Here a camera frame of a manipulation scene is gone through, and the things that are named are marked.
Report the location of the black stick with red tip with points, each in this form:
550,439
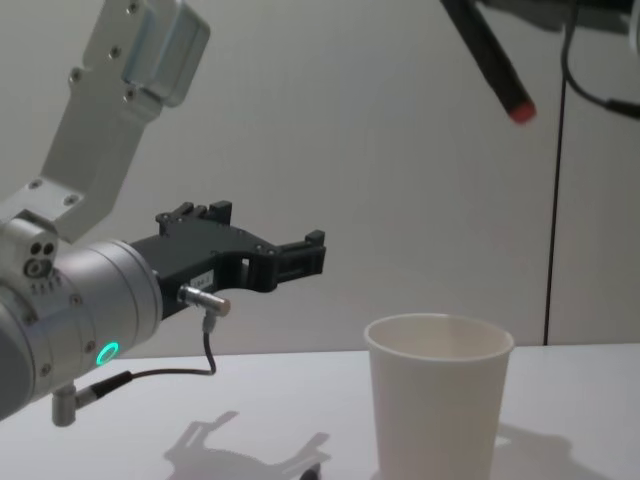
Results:
492,57

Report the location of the dark narrow post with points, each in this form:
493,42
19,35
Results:
556,215

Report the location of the white paper cup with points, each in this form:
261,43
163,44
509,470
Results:
440,395

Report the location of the white table cloth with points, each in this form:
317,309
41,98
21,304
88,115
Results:
175,440

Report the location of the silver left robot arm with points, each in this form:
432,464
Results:
100,295

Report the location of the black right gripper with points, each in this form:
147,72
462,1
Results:
550,12

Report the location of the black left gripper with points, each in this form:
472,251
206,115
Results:
210,252

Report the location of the white curtain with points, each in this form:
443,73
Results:
350,125

